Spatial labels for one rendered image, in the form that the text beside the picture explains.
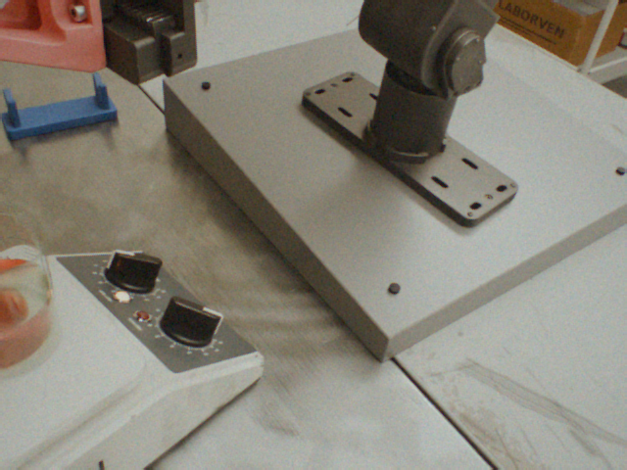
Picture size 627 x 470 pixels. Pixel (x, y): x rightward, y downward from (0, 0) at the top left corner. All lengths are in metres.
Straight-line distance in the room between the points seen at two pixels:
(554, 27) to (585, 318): 2.02
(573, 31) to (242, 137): 2.00
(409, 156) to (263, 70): 0.18
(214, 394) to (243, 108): 0.29
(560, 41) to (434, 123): 1.98
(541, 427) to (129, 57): 0.33
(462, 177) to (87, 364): 0.33
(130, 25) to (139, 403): 0.18
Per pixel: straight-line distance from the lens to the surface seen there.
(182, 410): 0.38
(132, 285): 0.42
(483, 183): 0.55
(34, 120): 0.65
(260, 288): 0.49
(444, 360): 0.47
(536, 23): 2.54
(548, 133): 0.65
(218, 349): 0.40
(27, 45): 0.28
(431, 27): 0.46
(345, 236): 0.48
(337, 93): 0.60
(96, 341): 0.35
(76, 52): 0.28
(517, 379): 0.48
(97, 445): 0.34
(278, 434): 0.42
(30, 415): 0.33
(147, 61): 0.27
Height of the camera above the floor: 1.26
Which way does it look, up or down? 42 degrees down
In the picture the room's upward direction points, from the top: 7 degrees clockwise
